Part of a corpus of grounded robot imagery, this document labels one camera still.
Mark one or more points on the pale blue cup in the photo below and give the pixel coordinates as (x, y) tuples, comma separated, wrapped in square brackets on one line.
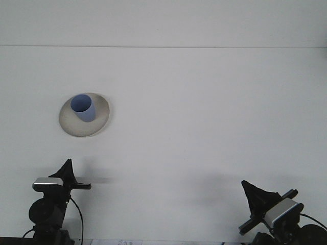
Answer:
[(87, 114)]

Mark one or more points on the pale round plate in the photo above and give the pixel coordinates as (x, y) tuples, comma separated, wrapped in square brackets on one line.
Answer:
[(81, 128)]

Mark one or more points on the pale grey camera box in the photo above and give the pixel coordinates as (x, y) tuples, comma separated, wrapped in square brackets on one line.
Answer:
[(283, 210), (47, 182)]

